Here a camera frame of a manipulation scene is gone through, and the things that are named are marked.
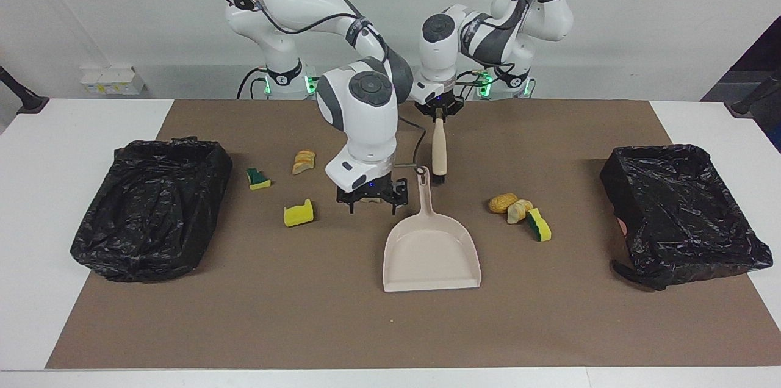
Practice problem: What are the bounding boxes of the beige brush black bristles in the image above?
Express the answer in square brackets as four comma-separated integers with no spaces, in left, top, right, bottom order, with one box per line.
[431,118,447,184]

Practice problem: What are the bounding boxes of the beige plastic dustpan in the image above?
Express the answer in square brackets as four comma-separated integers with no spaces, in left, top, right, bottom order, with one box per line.
[383,167,482,293]

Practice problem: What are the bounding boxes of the brown bread roll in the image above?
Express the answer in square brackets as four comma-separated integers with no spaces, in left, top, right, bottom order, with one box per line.
[488,193,519,214]

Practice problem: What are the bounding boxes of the pale bread chunk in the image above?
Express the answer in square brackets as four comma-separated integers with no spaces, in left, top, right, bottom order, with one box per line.
[506,199,534,225]

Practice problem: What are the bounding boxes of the yellow sponge green backing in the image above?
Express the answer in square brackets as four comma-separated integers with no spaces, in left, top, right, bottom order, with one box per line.
[527,207,552,242]

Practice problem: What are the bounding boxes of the black bag lined bin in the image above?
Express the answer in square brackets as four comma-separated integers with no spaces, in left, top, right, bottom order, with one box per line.
[70,137,233,284]

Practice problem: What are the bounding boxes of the black bag bin pink spot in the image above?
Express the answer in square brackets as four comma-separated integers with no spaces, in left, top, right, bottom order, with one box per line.
[600,144,774,291]

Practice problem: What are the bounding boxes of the small striped bread piece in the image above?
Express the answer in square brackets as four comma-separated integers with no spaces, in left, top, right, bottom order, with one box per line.
[292,150,317,176]

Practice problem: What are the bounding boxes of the brown table mat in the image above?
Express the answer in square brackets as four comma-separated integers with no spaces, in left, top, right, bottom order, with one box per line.
[46,99,781,370]

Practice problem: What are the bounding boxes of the dark background furniture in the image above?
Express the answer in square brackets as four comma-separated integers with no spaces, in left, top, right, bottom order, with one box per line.
[700,15,781,154]

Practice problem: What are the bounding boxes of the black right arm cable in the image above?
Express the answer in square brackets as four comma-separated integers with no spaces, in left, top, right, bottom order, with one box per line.
[221,0,429,170]

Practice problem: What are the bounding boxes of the white wall socket box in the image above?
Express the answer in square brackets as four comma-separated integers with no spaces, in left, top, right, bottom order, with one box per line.
[80,66,146,96]

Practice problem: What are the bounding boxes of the black camera stand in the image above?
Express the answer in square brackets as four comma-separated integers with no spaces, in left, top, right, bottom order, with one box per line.
[725,68,781,117]
[0,66,49,115]

